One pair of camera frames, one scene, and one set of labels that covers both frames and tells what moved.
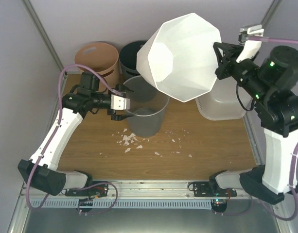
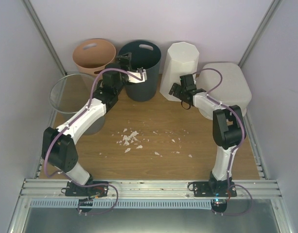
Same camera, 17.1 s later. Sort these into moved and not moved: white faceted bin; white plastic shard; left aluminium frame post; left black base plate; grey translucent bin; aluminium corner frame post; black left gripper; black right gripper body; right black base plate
Moved: black right gripper body; white faceted bin; grey translucent bin; black left gripper
Not moved: left black base plate; white plastic shard; aluminium corner frame post; right black base plate; left aluminium frame post
